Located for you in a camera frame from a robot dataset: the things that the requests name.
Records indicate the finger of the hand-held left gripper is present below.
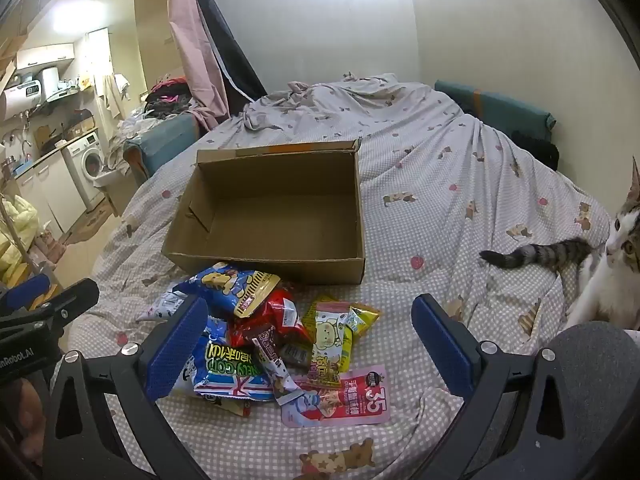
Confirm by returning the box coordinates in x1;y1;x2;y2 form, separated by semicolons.
0;279;100;333
0;274;52;317

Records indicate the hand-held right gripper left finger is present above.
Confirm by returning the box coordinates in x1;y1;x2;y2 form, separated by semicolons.
46;296;210;480

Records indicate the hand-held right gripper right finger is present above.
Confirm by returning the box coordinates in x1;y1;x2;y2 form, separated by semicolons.
411;294;601;480

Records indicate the blue flag print snack bag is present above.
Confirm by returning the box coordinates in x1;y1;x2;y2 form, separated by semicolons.
182;316;281;403

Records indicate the blue yellow chip bag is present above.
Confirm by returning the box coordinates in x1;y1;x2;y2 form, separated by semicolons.
172;261;282;319

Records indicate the red snack bag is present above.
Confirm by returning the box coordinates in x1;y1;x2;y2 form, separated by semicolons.
227;287;313;348

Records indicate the brown cardboard box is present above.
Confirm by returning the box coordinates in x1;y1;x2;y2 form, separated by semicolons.
161;139;367;286

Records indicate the person's left hand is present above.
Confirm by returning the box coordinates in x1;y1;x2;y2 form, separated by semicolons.
0;377;47;456

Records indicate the small white snack packet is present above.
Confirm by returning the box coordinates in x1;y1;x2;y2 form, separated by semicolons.
137;292;187;322

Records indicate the pale yellow quilt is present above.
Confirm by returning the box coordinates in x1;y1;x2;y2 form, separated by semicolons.
0;194;42;283

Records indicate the patterned floor rug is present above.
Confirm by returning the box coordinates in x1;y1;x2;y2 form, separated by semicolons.
64;199;115;247

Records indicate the orange white snack packet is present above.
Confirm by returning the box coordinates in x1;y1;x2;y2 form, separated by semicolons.
212;394;252;419

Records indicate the white floor cabinet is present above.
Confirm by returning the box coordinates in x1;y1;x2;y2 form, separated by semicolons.
14;152;87;235

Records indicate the brown chocolate stick packet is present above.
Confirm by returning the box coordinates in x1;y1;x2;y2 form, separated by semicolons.
251;324;302;406

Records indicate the pink red snack pouch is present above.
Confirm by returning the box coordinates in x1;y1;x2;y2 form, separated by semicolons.
281;364;389;429

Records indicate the pale yellow cartoon snack packet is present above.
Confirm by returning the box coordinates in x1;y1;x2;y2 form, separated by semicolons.
302;297;357;387

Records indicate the white basin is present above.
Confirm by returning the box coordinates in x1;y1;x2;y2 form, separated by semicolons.
96;169;134;190

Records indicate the white washing machine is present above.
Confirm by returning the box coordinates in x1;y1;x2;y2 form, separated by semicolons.
64;131;110;209

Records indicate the tabby white cat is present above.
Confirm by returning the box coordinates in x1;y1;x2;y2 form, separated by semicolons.
479;156;640;332

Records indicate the teal bed footboard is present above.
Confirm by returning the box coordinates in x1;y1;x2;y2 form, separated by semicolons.
123;112;202;182

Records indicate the white water heater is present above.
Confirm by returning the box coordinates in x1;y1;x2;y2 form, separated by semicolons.
0;80;45;122

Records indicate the hanging white towel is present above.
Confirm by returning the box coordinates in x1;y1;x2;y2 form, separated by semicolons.
101;73;129;117

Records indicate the black cloth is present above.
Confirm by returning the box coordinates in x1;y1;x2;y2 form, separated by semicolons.
509;129;559;172

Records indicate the pile of clothes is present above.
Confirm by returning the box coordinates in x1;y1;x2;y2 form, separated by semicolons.
142;76;197;117

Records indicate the teal headboard cushion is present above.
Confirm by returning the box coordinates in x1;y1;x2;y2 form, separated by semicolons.
433;79;557;134

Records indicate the pink curtain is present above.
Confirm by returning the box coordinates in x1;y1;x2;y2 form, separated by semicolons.
167;0;232;132

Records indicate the dark curtain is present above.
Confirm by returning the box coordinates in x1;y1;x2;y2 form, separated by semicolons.
184;0;269;107

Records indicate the white wall cabinet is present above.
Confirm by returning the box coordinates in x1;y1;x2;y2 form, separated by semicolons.
15;44;77;72

